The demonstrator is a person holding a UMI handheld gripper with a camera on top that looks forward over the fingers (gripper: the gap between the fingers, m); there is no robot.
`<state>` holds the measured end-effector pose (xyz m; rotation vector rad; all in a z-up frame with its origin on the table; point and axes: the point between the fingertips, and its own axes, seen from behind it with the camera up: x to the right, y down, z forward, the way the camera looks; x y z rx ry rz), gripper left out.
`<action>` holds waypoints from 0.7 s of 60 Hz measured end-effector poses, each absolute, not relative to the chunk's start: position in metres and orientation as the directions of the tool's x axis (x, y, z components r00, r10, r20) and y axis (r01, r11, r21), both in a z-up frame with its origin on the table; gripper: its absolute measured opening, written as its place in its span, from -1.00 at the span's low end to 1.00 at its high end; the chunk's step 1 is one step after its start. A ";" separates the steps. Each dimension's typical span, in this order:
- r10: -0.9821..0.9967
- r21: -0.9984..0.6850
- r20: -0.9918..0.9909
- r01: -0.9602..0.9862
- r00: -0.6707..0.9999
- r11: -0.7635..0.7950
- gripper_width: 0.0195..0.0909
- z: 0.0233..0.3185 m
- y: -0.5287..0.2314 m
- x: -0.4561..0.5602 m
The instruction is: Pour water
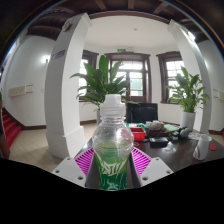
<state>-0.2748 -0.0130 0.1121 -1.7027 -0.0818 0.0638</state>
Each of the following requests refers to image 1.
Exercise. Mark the green exit sign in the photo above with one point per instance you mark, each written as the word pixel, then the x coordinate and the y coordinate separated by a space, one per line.
pixel 121 50

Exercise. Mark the dark framed window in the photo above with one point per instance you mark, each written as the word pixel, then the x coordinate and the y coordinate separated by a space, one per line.
pixel 89 61
pixel 170 73

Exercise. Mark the red plastic box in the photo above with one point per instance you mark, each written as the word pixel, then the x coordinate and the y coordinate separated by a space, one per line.
pixel 138 134

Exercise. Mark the large plant in white pot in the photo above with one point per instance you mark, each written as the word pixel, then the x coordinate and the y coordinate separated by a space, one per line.
pixel 100 81
pixel 188 96

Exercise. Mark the white mug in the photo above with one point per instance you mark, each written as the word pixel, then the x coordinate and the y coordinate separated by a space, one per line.
pixel 201 148

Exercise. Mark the grey microphone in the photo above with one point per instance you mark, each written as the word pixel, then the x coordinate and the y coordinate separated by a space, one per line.
pixel 184 132

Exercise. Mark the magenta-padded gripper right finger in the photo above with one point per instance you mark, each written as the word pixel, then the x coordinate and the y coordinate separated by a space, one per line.
pixel 156 171

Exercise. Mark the black chair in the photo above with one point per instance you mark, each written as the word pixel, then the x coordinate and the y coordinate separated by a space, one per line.
pixel 143 113

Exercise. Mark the clear green-label drink bottle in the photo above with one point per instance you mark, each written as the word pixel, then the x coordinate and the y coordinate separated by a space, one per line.
pixel 112 150

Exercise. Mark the light green packet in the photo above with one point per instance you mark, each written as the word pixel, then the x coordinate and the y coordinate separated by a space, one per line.
pixel 170 127

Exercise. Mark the small black box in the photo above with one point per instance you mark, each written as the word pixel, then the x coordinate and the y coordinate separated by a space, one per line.
pixel 158 142

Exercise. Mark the dark wooden glazed door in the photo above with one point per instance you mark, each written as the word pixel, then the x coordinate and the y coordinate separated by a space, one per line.
pixel 136 76

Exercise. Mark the box of wrapped snacks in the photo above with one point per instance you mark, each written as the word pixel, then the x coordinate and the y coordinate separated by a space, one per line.
pixel 154 127

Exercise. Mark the flat round red coaster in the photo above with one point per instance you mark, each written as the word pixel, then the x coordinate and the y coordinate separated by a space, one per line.
pixel 213 146

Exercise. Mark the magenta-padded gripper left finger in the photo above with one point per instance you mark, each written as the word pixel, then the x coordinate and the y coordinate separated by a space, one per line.
pixel 68 171

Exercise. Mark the printed paper booklet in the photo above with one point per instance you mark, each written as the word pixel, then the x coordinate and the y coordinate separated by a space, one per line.
pixel 195 135

